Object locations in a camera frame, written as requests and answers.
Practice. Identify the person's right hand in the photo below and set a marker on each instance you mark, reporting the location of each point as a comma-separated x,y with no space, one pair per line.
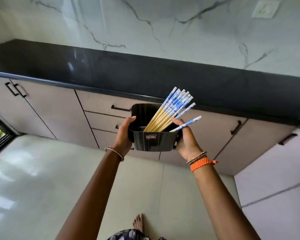
187,143

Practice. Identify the person's left hand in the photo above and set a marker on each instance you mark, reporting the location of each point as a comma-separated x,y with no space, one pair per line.
121,139

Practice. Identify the person's left thumb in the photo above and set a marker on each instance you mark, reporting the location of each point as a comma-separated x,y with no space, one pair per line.
130,120

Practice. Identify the person's right thumb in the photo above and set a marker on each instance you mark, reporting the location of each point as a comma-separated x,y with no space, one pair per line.
177,121

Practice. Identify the black plastic basket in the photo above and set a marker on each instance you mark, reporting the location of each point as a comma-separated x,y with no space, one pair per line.
150,144

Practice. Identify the person's left forearm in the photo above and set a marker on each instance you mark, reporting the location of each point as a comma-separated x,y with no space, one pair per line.
95,197

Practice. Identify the person's right forearm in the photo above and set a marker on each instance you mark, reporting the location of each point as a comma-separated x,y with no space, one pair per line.
222,204

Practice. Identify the single blue floral wooden chopstick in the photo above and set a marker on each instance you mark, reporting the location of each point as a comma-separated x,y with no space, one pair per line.
191,121

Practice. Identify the bundle of blue floral chopsticks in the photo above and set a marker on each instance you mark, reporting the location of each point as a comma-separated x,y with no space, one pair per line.
165,111

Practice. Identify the beige cabinet drawer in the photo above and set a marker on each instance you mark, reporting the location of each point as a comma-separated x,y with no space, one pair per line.
97,101
102,121

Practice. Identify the thin beaded bangle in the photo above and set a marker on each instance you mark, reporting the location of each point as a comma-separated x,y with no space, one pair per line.
116,151

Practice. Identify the beige cabinet door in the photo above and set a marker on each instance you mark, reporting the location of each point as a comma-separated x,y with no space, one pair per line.
5,109
212,132
57,114
255,147

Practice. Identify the orange braided wristband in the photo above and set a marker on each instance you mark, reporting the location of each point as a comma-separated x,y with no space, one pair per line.
201,164

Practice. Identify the person's bare foot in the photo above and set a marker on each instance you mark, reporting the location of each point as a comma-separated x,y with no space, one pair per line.
138,222

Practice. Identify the person's patterned garment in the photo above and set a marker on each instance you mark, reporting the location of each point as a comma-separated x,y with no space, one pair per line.
132,235

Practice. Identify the pale side cabinet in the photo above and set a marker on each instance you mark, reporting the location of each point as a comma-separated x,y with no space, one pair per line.
277,192

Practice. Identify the black door frame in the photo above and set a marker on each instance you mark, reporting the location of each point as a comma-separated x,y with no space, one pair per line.
1,144

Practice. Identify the white wall switch plate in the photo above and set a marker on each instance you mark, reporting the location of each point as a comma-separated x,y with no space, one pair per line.
265,8

